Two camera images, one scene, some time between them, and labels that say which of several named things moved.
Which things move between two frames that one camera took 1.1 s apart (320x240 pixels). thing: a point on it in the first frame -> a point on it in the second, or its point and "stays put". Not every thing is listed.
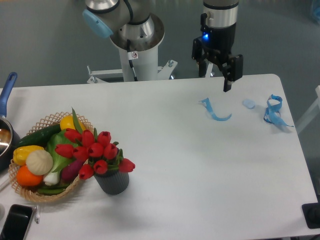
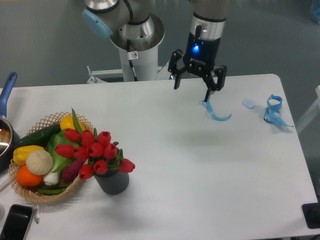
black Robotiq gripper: [216, 43] -> [201, 54]
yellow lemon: [67, 122] stays put
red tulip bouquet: [100, 153] stays put
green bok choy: [58, 161] stays put
